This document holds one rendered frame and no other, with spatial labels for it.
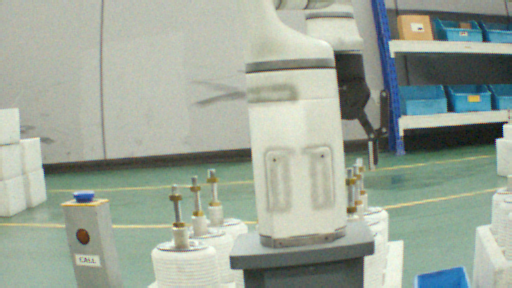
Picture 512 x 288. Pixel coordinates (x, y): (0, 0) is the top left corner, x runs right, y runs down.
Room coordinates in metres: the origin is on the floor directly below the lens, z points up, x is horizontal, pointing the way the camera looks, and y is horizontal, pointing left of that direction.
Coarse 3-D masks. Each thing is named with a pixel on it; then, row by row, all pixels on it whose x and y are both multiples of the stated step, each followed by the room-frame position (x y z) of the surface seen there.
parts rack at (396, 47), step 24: (384, 24) 5.60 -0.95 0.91; (384, 48) 6.15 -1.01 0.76; (408, 48) 5.59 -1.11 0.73; (432, 48) 5.58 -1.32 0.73; (456, 48) 5.56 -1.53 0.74; (480, 48) 5.55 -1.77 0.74; (504, 48) 5.54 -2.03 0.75; (384, 72) 6.17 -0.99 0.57; (408, 120) 5.59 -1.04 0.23; (432, 120) 5.58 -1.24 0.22; (456, 120) 5.57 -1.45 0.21; (480, 120) 5.55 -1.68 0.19; (504, 120) 5.54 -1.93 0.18
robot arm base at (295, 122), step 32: (256, 96) 0.86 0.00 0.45; (288, 96) 0.85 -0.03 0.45; (320, 96) 0.85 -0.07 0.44; (256, 128) 0.87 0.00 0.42; (288, 128) 0.85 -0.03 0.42; (320, 128) 0.85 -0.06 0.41; (256, 160) 0.87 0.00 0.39; (288, 160) 0.85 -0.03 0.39; (320, 160) 0.84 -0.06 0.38; (256, 192) 0.88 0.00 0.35; (288, 192) 0.85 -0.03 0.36; (320, 192) 0.84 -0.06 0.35; (288, 224) 0.85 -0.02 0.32; (320, 224) 0.84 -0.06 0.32
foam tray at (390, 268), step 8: (400, 240) 1.42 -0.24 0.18; (392, 248) 1.36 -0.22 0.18; (400, 248) 1.35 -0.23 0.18; (392, 256) 1.29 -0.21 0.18; (400, 256) 1.28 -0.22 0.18; (392, 264) 1.22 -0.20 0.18; (400, 264) 1.21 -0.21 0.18; (384, 272) 1.17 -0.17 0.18; (392, 272) 1.16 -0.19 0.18; (400, 272) 1.16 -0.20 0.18; (384, 280) 1.12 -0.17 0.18; (392, 280) 1.10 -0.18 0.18; (400, 280) 1.10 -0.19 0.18
